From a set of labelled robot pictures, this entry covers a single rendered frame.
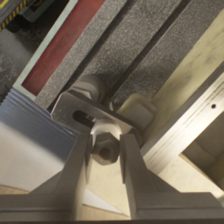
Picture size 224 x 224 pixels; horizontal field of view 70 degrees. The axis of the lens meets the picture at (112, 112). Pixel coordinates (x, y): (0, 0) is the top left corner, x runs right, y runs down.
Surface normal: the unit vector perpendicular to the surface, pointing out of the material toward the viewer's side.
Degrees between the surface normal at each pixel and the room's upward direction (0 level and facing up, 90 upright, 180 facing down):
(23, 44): 0
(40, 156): 61
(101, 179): 0
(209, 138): 0
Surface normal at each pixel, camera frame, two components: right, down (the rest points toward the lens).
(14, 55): 0.03, 0.25
